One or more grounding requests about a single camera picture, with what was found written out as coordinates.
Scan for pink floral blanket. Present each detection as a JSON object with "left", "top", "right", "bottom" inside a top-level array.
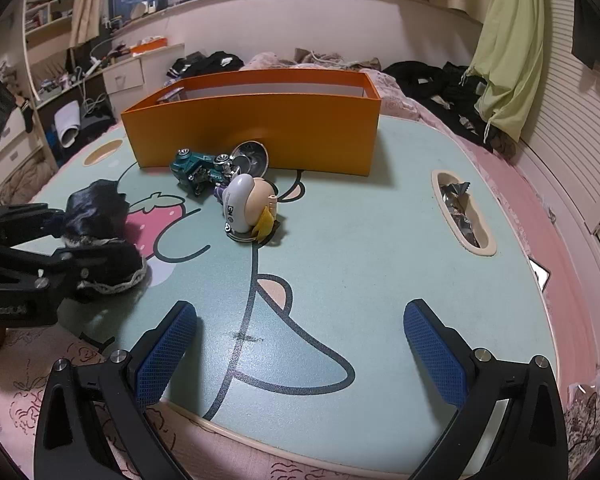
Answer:
[{"left": 240, "top": 49, "right": 396, "bottom": 92}]

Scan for crumpled wrappers in slot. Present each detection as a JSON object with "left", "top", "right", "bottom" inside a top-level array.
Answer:
[{"left": 440, "top": 182, "right": 483, "bottom": 249}]

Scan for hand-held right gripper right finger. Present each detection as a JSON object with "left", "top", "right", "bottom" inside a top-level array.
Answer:
[{"left": 402, "top": 298, "right": 568, "bottom": 480}]

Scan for white bookshelf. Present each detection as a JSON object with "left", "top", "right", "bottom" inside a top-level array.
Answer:
[{"left": 22, "top": 0, "right": 78, "bottom": 106}]

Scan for white cap chibi figurine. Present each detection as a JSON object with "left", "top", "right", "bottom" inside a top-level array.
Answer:
[{"left": 214, "top": 172, "right": 287, "bottom": 247}]

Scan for dark phone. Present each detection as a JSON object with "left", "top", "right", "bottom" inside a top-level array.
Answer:
[{"left": 527, "top": 256, "right": 551, "bottom": 294}]

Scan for pile of black clothes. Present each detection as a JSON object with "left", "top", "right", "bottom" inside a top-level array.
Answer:
[{"left": 382, "top": 60, "right": 501, "bottom": 151}]

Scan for black hanging garment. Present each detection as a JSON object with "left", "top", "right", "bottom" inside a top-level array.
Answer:
[{"left": 572, "top": 0, "right": 600, "bottom": 69}]

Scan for orange cardboard box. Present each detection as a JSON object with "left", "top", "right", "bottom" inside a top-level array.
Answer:
[{"left": 120, "top": 70, "right": 382, "bottom": 177}]

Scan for dark floral cloth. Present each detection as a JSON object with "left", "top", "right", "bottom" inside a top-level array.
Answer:
[{"left": 562, "top": 380, "right": 600, "bottom": 461}]

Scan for black white striped clothes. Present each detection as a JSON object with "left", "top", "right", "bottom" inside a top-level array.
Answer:
[{"left": 167, "top": 51, "right": 245, "bottom": 81}]

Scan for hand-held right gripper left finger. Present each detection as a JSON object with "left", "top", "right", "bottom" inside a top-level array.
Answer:
[{"left": 34, "top": 300, "right": 198, "bottom": 480}]

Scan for metal bowl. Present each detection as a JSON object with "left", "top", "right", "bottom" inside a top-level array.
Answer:
[{"left": 230, "top": 140, "right": 270, "bottom": 179}]

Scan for white low drawer unit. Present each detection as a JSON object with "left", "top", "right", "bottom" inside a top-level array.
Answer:
[{"left": 0, "top": 105, "right": 47, "bottom": 188}]

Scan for white louvered closet door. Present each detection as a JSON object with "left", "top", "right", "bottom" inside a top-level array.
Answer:
[{"left": 515, "top": 0, "right": 600, "bottom": 236}]

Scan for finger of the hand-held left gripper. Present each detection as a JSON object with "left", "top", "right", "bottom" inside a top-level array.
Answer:
[
  {"left": 0, "top": 202, "right": 67, "bottom": 247},
  {"left": 0, "top": 246, "right": 104, "bottom": 289}
]

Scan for white drawer cabinet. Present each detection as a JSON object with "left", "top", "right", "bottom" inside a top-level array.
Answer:
[{"left": 102, "top": 42, "right": 186, "bottom": 96}]

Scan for black lace doll dress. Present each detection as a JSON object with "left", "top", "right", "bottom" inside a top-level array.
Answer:
[{"left": 60, "top": 179, "right": 151, "bottom": 302}]

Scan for beige window curtain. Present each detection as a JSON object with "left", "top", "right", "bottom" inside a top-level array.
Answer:
[{"left": 70, "top": 0, "right": 113, "bottom": 49}]

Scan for green toy truck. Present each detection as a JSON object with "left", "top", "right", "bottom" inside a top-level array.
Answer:
[{"left": 170, "top": 147, "right": 238, "bottom": 199}]

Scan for light green hanging cloth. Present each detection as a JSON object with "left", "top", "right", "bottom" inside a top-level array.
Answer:
[{"left": 467, "top": 0, "right": 548, "bottom": 143}]

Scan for orange tissue box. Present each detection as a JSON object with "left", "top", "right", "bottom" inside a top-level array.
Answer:
[{"left": 130, "top": 37, "right": 169, "bottom": 56}]

